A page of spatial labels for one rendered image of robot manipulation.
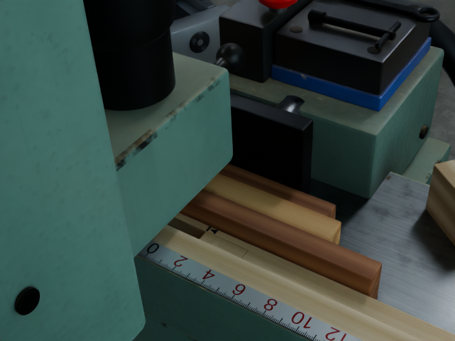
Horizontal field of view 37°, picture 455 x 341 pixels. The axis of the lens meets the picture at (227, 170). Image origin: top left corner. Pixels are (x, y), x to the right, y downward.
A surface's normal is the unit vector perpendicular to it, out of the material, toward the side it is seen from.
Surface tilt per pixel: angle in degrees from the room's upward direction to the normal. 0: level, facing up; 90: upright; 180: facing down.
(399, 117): 90
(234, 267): 0
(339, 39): 0
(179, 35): 90
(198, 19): 0
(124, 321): 90
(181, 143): 90
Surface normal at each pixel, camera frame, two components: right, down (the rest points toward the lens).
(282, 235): -0.04, -0.76
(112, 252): 0.84, 0.33
